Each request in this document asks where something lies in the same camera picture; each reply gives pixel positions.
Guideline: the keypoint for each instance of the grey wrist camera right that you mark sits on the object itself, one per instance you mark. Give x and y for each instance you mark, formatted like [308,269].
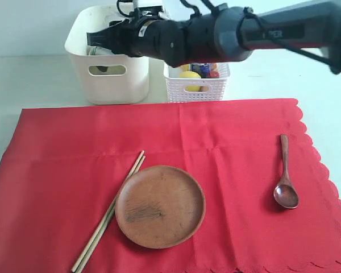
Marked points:
[154,6]

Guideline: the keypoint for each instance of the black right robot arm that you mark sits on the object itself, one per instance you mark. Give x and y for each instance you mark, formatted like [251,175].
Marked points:
[227,34]

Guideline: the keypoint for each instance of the white ceramic bowl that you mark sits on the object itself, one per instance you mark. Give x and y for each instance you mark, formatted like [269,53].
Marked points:
[101,69]

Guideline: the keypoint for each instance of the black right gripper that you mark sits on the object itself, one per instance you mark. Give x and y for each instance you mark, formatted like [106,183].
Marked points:
[134,38]

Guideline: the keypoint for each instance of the yellow cheese wedge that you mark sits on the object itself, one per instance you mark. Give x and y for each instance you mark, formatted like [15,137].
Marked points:
[185,67]

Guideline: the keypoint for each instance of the orange fried nugget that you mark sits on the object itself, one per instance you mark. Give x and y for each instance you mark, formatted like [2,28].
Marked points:
[214,67]

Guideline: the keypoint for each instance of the brown egg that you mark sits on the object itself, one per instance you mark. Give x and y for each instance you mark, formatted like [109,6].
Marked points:
[204,89]

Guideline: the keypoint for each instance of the brown wooden plate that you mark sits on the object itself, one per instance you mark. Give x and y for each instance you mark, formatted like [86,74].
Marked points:
[160,207]

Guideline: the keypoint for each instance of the brown wooden spoon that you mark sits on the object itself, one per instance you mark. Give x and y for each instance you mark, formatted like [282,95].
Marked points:
[284,193]

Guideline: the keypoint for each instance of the red tablecloth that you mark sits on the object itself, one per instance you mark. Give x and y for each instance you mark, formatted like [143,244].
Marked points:
[231,186]

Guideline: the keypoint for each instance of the red sausage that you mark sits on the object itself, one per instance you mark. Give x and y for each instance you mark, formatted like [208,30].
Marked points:
[214,74]

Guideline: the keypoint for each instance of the yellow lemon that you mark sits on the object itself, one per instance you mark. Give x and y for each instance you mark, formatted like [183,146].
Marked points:
[190,76]

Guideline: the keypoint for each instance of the white perforated basket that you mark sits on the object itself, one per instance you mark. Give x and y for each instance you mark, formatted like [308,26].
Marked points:
[176,86]

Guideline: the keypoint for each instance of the cream plastic tub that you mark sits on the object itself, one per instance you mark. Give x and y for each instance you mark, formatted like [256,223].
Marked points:
[131,83]

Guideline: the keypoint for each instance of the blue white milk carton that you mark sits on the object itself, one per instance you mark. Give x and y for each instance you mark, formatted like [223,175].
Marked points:
[203,69]

